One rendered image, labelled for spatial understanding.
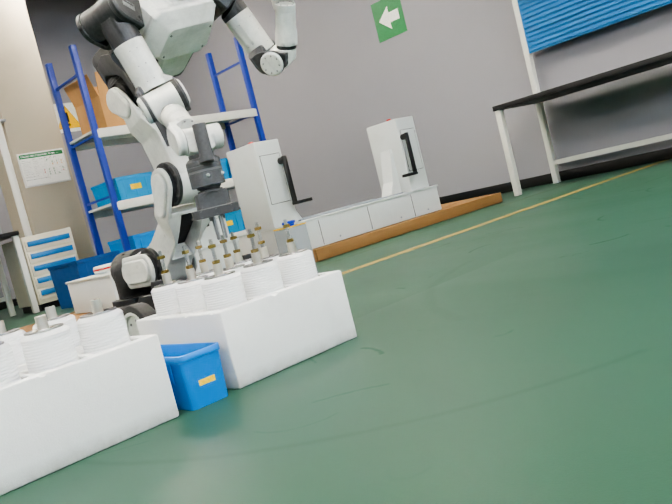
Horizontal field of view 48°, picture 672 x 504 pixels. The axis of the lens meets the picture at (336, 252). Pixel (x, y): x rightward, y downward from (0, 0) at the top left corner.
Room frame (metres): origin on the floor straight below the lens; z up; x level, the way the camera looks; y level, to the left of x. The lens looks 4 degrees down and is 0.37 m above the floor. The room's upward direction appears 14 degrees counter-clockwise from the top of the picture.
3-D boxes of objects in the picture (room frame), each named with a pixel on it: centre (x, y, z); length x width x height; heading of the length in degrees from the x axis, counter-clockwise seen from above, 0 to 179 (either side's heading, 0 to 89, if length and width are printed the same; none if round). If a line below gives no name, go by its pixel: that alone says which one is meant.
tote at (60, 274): (6.38, 2.08, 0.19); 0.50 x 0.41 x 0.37; 46
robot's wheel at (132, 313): (2.27, 0.63, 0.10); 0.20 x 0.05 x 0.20; 42
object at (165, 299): (1.95, 0.44, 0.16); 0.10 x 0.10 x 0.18
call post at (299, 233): (2.20, 0.11, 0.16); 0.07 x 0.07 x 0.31; 43
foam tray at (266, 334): (1.94, 0.27, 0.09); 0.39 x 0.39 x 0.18; 43
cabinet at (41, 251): (7.22, 2.73, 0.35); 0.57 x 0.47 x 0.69; 42
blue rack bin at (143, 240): (7.09, 1.76, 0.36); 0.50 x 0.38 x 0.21; 43
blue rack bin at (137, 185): (7.11, 1.78, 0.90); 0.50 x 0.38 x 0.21; 43
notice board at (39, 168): (7.91, 2.71, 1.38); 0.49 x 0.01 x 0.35; 132
